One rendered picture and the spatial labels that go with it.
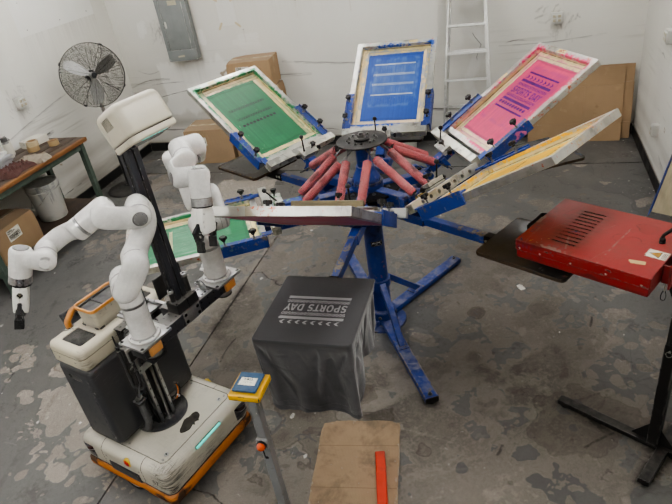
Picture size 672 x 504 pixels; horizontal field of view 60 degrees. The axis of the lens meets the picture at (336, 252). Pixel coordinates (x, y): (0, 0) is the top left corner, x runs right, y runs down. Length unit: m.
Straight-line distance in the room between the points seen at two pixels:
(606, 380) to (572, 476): 0.71
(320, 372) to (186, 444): 0.92
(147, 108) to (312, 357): 1.18
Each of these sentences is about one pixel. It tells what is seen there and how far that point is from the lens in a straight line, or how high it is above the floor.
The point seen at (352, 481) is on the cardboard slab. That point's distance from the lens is 3.13.
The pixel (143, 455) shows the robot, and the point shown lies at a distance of 3.22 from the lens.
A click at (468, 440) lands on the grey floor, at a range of 3.27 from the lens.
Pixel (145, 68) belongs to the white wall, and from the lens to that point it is 7.84.
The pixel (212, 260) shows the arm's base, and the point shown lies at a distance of 2.57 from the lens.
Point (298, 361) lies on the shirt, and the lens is 2.54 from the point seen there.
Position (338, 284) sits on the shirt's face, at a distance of 2.76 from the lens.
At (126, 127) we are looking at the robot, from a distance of 2.06.
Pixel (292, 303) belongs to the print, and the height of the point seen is 0.95.
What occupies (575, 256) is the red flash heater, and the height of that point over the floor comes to 1.10.
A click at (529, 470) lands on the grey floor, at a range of 3.18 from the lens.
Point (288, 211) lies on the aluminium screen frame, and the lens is 2.16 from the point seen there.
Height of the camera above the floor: 2.49
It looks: 31 degrees down
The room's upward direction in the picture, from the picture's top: 9 degrees counter-clockwise
